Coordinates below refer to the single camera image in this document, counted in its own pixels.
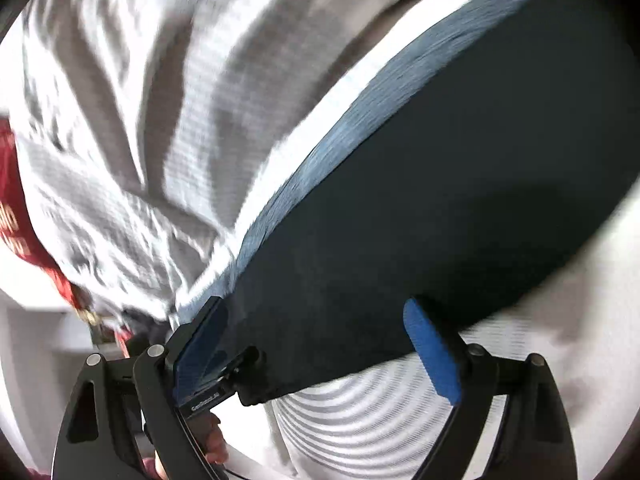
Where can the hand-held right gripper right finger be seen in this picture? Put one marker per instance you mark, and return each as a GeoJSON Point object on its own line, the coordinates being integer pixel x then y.
{"type": "Point", "coordinates": [430, 355]}

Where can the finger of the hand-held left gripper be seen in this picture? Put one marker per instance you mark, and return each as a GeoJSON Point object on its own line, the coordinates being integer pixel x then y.
{"type": "Point", "coordinates": [252, 377]}

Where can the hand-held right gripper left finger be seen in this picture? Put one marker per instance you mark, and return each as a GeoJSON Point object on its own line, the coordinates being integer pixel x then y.
{"type": "Point", "coordinates": [200, 350]}

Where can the black pants with blue waistband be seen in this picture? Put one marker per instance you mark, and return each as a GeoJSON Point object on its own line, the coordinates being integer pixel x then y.
{"type": "Point", "coordinates": [425, 185]}

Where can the person's left hand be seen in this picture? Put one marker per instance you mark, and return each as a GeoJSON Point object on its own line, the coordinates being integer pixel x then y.
{"type": "Point", "coordinates": [217, 442]}

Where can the white bed sheet grey arcs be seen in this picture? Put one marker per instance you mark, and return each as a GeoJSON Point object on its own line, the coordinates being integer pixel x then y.
{"type": "Point", "coordinates": [350, 420]}

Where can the small red cushion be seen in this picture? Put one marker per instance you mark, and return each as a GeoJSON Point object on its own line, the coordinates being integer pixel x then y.
{"type": "Point", "coordinates": [15, 210]}

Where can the grey white striped duvet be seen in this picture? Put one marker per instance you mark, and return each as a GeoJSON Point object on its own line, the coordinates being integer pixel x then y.
{"type": "Point", "coordinates": [150, 85]}

